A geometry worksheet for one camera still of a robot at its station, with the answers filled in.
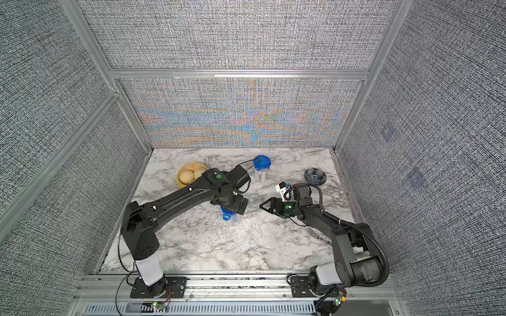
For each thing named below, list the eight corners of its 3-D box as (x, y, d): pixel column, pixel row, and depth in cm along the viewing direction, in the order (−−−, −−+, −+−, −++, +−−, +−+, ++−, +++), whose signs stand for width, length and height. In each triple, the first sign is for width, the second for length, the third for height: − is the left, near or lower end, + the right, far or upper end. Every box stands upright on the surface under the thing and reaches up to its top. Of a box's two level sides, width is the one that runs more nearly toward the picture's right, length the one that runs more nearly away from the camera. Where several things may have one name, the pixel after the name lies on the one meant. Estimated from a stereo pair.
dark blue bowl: (314, 189, 104) (317, 184, 99) (302, 177, 109) (304, 171, 105) (326, 182, 107) (329, 176, 102) (313, 170, 112) (315, 164, 108)
